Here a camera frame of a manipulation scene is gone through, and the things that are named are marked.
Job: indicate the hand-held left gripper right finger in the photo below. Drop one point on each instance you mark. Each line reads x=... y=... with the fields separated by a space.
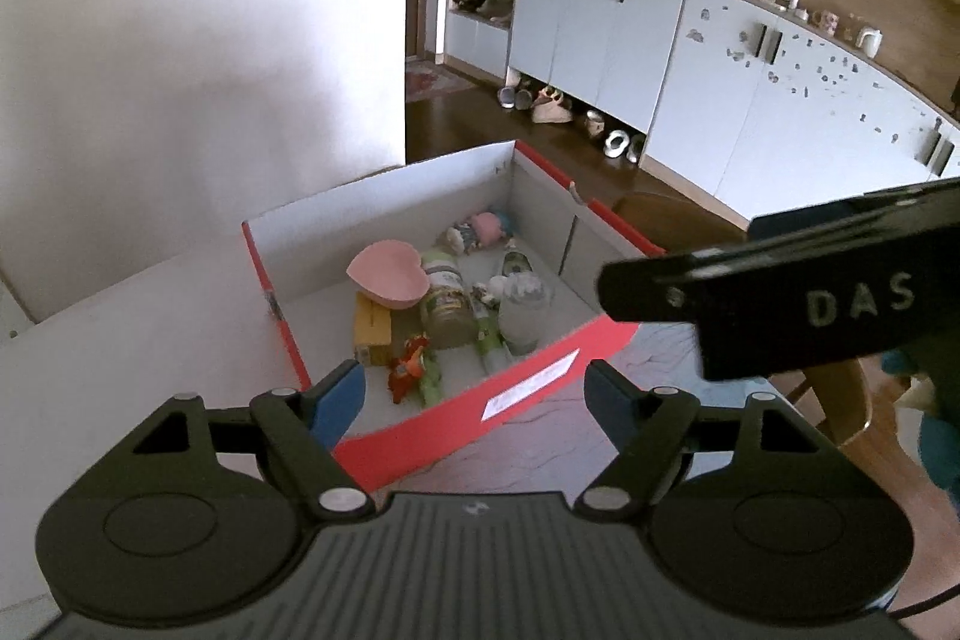
x=611 y=400

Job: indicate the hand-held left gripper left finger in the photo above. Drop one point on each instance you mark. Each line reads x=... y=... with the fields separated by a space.
x=337 y=396

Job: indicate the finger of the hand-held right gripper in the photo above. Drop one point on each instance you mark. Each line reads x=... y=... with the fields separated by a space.
x=840 y=212

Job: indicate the orange toy figure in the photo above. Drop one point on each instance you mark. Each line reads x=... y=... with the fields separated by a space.
x=405 y=370

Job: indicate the yellow small box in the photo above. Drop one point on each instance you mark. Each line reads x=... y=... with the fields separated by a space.
x=371 y=329

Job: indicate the red cardboard box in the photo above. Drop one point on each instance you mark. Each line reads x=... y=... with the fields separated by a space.
x=525 y=370

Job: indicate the clear plastic cup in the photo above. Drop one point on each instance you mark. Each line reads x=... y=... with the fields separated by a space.
x=521 y=317

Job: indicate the pink heart-shaped bowl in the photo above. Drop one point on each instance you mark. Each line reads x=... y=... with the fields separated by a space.
x=386 y=272

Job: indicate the white tube with green label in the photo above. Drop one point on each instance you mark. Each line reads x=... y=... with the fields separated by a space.
x=487 y=340

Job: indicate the spice jar with green lid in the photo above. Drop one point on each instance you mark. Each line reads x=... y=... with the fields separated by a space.
x=446 y=310

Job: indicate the small white figurine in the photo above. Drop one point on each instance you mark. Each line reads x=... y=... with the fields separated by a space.
x=486 y=293

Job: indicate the pink-haired doll figurine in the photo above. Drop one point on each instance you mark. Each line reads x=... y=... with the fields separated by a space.
x=487 y=225

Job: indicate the person's right hand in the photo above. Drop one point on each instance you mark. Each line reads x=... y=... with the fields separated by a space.
x=937 y=445

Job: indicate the wooden chair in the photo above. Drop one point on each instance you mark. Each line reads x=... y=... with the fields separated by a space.
x=675 y=220

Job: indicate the white kettle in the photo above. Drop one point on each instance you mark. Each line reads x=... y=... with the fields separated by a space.
x=868 y=42

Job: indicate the patterned mug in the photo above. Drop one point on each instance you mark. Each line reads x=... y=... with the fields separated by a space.
x=825 y=21

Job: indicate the beige shoe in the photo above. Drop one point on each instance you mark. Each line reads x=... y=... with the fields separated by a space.
x=595 y=125

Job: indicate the pink shoe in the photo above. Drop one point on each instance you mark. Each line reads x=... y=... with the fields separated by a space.
x=553 y=108

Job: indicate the grey slippers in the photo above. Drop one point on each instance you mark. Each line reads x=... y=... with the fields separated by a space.
x=514 y=98

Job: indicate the patterned rug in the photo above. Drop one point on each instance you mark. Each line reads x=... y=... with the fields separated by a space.
x=435 y=81

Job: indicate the white wall cabinet unit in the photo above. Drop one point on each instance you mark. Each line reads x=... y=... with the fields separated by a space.
x=787 y=123

